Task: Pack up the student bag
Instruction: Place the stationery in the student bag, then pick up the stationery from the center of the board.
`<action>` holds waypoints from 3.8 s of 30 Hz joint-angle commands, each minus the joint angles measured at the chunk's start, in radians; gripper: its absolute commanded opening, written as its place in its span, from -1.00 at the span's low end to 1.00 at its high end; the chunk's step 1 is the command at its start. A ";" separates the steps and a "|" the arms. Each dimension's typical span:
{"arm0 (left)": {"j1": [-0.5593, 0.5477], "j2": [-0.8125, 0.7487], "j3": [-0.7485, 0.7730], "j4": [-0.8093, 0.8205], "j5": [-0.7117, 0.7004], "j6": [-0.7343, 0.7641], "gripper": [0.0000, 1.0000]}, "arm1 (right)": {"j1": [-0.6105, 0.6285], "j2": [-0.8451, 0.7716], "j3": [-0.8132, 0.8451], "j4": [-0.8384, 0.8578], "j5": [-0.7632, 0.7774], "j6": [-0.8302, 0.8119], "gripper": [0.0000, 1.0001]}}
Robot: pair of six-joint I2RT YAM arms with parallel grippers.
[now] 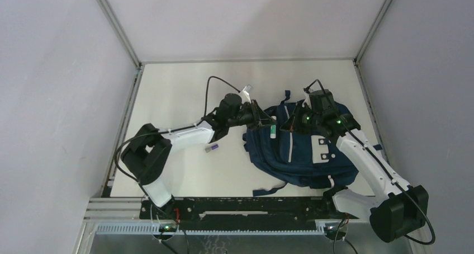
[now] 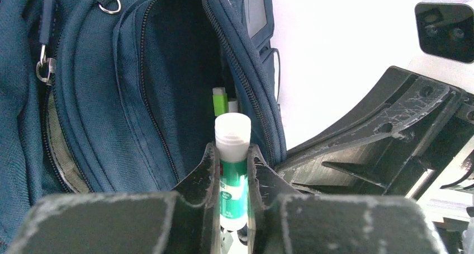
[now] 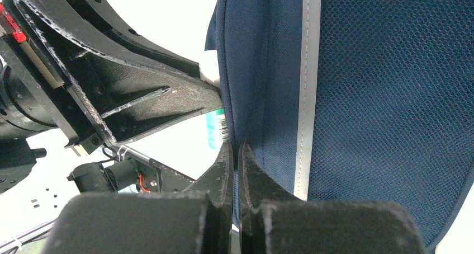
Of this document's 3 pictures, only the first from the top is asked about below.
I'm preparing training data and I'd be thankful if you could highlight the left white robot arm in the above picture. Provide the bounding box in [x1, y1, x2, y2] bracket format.
[115, 93, 277, 219]

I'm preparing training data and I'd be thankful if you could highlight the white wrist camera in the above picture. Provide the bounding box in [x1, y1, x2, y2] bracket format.
[302, 88, 312, 109]
[239, 84, 253, 104]

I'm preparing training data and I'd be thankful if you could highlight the purple capped small tube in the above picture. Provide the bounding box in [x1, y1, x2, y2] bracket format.
[205, 144, 219, 153]

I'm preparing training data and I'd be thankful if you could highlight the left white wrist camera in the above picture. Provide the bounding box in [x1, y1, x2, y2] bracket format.
[239, 84, 253, 104]

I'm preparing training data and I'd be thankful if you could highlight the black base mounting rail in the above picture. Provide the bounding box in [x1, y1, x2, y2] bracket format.
[139, 196, 354, 229]

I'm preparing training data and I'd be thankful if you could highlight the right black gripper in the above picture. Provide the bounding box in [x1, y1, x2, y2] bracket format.
[281, 103, 321, 136]

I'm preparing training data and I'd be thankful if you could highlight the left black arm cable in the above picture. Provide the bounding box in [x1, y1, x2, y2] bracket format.
[113, 76, 243, 186]

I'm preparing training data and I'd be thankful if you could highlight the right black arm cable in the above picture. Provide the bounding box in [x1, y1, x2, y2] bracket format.
[304, 79, 436, 246]

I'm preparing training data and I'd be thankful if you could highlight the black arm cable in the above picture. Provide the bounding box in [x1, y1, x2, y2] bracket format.
[113, 76, 243, 186]
[304, 79, 436, 246]

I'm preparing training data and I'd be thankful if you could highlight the green white glue stick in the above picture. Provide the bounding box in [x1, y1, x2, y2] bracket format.
[269, 116, 278, 139]

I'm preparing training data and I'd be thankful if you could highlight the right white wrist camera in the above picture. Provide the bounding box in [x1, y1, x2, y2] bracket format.
[302, 88, 312, 109]

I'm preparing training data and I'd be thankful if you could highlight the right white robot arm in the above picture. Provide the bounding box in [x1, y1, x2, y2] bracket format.
[281, 87, 433, 243]

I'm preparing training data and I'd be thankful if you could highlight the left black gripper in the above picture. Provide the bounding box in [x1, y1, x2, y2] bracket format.
[227, 100, 276, 131]

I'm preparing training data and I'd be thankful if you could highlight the white slotted cable duct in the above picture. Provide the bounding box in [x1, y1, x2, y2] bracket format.
[96, 223, 326, 236]

